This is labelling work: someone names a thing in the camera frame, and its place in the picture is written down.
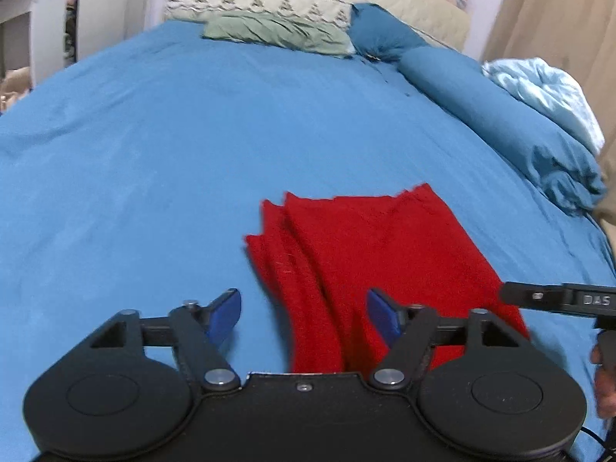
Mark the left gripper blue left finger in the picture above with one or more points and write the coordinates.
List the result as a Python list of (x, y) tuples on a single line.
[(221, 316)]

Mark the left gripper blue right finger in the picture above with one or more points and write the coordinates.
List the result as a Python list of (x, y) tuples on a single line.
[(389, 317)]

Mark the red knit sweater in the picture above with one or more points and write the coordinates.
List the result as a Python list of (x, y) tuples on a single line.
[(320, 257)]

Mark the person's right hand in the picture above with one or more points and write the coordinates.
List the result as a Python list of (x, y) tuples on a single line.
[(604, 386)]

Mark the blue rolled duvet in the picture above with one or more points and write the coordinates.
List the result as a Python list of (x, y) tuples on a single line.
[(553, 161)]

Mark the blue bed sheet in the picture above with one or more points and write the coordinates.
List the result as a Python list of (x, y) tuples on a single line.
[(131, 179)]

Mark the light blue patterned blanket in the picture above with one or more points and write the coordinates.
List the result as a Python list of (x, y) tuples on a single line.
[(552, 92)]

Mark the green pillow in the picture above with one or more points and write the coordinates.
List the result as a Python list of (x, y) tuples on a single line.
[(270, 29)]

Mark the dark blue pillow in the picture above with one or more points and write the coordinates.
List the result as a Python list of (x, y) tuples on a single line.
[(378, 35)]

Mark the beige curtain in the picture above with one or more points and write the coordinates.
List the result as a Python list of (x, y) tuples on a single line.
[(577, 36)]

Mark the white wardrobe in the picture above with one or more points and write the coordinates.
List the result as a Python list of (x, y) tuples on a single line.
[(104, 23)]

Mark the white desk shelf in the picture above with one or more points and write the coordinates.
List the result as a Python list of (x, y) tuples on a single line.
[(32, 35)]

